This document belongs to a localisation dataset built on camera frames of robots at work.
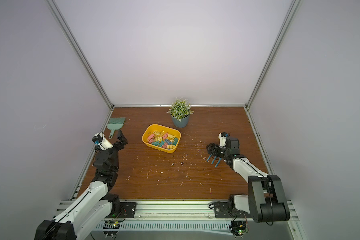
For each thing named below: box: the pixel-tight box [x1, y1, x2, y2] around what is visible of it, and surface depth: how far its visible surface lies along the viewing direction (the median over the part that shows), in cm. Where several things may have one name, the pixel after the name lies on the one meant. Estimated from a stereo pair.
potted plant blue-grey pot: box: [166, 97, 195, 128], surface depth 99 cm
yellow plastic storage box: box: [141, 124, 182, 154], surface depth 100 cm
